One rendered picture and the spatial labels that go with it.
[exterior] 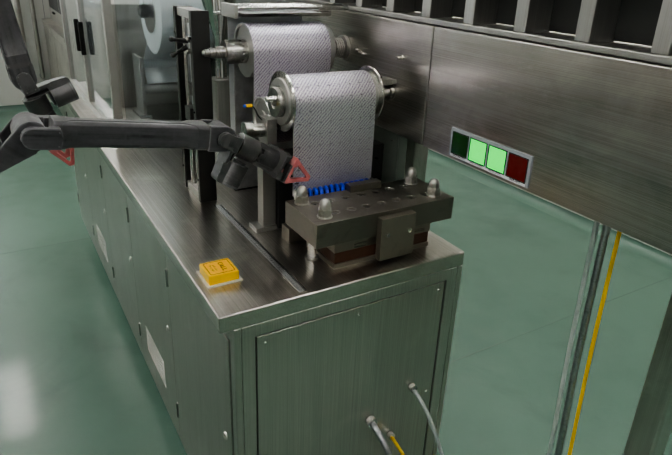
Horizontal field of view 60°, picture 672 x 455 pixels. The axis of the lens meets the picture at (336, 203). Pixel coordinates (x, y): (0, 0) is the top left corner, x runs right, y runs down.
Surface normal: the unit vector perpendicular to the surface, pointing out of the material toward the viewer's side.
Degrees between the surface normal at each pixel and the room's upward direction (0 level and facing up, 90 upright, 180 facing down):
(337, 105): 90
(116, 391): 0
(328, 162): 90
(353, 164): 90
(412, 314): 90
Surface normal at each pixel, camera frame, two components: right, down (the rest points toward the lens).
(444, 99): -0.86, 0.17
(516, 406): 0.04, -0.92
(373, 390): 0.51, 0.35
